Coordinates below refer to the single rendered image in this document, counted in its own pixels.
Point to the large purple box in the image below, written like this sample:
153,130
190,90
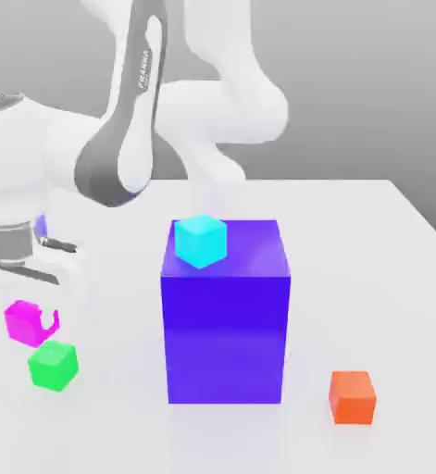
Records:
225,333

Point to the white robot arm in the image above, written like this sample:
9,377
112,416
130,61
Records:
202,118

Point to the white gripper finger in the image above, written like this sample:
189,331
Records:
47,318

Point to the small cyan cube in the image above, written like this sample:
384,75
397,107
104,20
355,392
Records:
201,240

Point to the small magenta cube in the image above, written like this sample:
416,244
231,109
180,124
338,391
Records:
21,324

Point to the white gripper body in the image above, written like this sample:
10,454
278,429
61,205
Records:
21,287

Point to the small orange cube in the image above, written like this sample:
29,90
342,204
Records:
352,400

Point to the small green cube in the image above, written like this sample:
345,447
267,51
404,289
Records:
52,366

